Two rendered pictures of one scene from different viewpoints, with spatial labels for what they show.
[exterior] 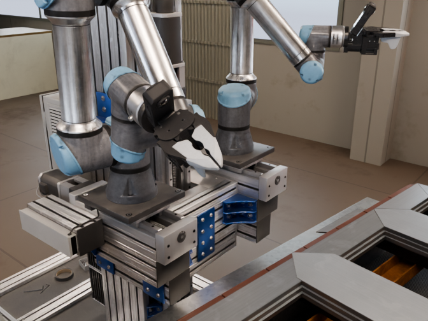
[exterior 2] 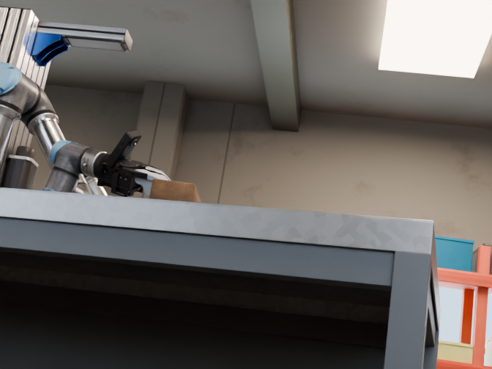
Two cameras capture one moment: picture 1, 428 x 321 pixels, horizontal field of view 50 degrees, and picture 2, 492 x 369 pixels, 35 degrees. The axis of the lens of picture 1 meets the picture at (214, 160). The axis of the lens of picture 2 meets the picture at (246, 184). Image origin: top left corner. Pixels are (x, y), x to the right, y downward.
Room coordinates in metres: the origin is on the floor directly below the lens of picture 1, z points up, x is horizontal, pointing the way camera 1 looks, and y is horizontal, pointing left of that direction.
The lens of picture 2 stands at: (-1.07, 0.81, 0.79)
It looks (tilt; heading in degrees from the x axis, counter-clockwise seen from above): 17 degrees up; 329
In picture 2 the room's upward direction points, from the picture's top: 9 degrees clockwise
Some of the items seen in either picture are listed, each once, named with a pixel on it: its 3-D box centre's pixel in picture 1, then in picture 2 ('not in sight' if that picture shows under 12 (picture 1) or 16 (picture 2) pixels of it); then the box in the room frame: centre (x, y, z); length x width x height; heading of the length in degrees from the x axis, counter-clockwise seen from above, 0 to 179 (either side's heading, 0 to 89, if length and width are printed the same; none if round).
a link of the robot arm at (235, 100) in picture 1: (234, 104); not in sight; (1.63, -0.07, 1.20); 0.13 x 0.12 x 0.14; 167
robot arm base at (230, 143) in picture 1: (233, 135); not in sight; (1.62, -0.07, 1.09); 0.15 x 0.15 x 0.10
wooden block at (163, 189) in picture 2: not in sight; (175, 207); (-0.09, 0.33, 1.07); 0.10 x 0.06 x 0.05; 144
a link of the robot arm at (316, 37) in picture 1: (314, 37); not in sight; (1.69, -0.36, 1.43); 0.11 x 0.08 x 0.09; 77
